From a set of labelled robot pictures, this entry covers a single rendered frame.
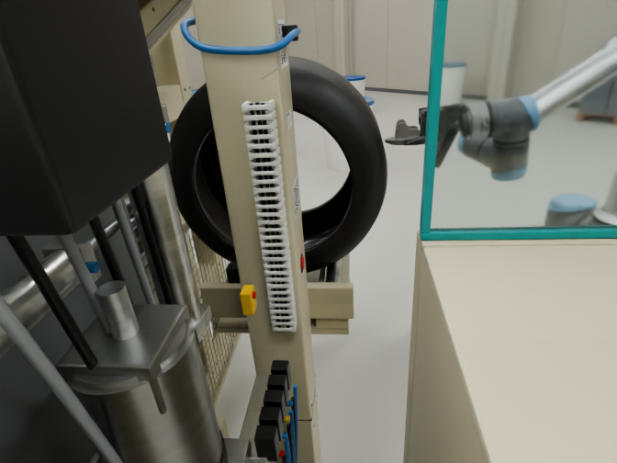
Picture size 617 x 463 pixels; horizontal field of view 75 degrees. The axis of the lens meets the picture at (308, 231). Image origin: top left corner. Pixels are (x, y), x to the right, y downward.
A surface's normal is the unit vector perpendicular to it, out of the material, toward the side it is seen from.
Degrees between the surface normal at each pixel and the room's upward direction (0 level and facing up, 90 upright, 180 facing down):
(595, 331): 0
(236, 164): 90
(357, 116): 64
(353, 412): 0
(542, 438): 0
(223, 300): 90
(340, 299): 90
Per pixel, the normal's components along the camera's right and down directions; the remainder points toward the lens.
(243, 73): -0.10, 0.46
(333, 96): 0.34, -0.22
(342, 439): -0.07, -0.89
